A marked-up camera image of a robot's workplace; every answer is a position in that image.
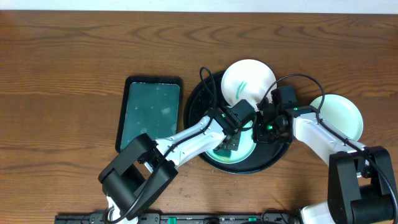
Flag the pale green plate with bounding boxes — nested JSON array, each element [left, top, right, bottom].
[[200, 128, 256, 165], [320, 94, 364, 141]]

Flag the black base rail, green buttons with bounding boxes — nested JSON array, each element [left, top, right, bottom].
[[54, 209, 302, 224]]

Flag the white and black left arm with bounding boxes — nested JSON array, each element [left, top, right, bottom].
[[98, 113, 246, 223]]

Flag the white plate, green smear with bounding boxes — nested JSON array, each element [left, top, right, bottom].
[[221, 59, 276, 111]]

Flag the rectangular black soapy water tray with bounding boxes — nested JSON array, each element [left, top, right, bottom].
[[115, 75, 183, 152]]

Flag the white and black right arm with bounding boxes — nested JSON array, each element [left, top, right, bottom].
[[257, 103, 397, 223]]

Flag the round black tray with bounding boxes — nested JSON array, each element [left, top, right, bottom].
[[183, 82, 292, 174]]

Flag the green and yellow sponge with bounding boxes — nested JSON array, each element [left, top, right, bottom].
[[214, 146, 238, 152]]

